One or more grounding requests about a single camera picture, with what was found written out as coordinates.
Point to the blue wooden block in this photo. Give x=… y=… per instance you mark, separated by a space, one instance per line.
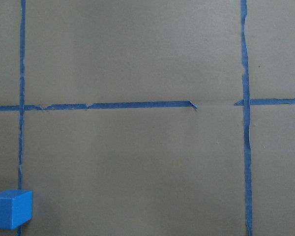
x=15 y=208

